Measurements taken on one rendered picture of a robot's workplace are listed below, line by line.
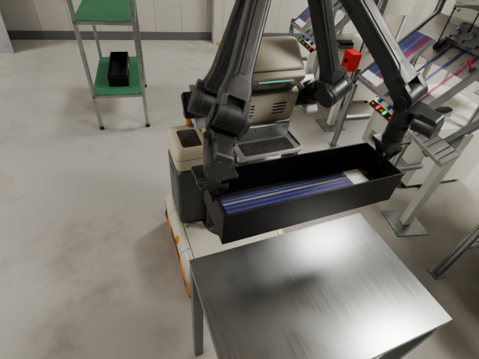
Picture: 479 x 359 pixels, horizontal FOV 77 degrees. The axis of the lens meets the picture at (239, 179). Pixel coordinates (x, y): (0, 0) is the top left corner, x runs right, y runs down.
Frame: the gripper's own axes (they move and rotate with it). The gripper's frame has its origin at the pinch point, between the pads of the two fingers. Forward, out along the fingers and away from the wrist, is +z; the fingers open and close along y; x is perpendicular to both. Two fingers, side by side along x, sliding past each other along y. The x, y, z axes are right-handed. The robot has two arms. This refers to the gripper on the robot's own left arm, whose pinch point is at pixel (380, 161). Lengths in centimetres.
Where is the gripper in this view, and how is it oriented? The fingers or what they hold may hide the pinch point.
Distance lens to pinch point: 108.0
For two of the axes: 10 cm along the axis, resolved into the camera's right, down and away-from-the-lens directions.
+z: -0.7, 7.5, 6.6
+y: 9.3, -1.9, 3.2
